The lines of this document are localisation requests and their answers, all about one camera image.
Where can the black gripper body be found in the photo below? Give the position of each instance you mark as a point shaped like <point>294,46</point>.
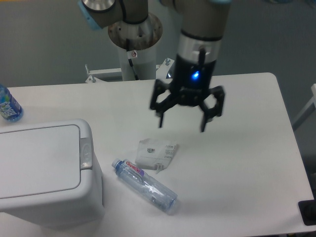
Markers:
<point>190,84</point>

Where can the white plastic trash can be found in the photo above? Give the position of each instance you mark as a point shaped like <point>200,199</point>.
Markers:
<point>49,173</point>

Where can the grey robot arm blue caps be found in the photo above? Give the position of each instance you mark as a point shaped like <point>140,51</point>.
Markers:
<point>134,30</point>

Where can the crumpled white paper packet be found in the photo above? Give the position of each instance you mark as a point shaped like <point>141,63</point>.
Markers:
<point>154,154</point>

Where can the clear empty water bottle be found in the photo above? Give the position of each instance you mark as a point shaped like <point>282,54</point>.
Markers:
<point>148,187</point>

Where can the black clamp at table edge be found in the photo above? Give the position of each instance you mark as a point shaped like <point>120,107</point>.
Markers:
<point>308,211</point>

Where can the blue labelled water bottle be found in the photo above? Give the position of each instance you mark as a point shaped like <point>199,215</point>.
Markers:
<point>10,109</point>

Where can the white metal base frame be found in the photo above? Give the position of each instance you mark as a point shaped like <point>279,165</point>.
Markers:
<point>163,71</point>

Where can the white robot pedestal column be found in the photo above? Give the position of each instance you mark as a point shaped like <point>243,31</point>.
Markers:
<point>137,64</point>

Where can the white frame at right edge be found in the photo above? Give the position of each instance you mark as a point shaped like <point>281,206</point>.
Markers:
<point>306,111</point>

